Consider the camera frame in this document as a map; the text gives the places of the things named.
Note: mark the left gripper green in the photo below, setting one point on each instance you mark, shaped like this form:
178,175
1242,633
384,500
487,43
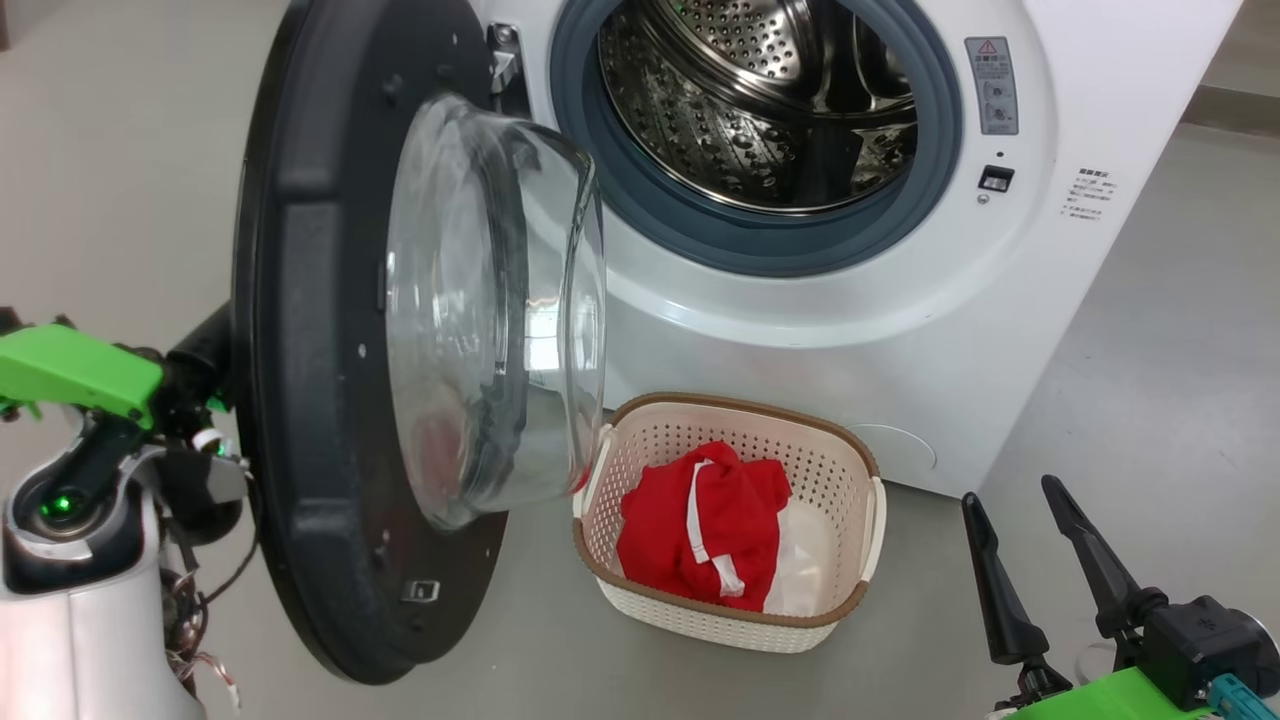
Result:
70,365

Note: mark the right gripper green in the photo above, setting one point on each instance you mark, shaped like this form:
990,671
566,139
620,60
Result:
1100,700

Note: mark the black washing machine door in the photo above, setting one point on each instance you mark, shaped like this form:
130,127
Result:
310,400

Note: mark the white garment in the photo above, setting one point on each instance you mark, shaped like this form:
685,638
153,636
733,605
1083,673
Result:
800,560

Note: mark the red garment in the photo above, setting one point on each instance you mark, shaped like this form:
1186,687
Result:
660,540

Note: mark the white washing machine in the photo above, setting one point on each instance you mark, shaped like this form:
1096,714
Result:
900,330

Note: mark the black door lock slot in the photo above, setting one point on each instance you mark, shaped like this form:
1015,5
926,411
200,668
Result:
996,179

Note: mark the metal door hinge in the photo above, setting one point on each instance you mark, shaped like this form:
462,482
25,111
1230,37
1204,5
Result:
503,60

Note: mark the cream laundry basket brown rim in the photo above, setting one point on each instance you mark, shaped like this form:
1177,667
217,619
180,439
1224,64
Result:
640,440

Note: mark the grey rubber door gasket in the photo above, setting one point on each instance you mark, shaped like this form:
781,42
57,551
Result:
700,240

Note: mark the steel washing drum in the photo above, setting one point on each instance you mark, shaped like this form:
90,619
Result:
720,120

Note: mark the round white filter cover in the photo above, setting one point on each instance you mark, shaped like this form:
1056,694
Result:
900,450

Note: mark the grey warning sticker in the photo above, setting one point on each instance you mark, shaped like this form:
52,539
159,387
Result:
992,90

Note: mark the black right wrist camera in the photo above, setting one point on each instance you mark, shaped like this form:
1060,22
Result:
1210,640

